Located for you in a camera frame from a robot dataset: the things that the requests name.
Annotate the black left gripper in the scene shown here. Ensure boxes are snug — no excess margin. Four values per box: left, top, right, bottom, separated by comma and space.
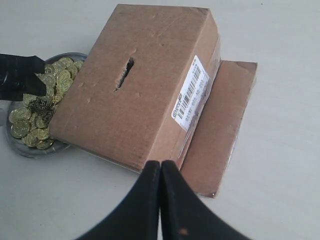
0, 53, 47, 101

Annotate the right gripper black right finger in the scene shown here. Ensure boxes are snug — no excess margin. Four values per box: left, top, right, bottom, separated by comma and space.
160, 160, 247, 240

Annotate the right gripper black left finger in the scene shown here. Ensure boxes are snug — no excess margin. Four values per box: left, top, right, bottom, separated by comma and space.
78, 160, 161, 240

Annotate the gold dollar coin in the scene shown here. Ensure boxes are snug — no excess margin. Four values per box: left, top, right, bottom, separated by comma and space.
59, 56, 74, 68
34, 96, 52, 111
8, 107, 31, 123
24, 128, 39, 148
10, 120, 30, 139
57, 78, 73, 92

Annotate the cardboard box with slot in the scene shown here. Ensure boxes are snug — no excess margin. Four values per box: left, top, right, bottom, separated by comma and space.
49, 4, 221, 171

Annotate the round silver metal plate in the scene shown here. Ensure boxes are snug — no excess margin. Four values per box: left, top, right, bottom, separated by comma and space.
4, 52, 87, 159

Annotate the white barcode label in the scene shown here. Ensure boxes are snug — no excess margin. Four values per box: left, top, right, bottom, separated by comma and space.
171, 55, 209, 132

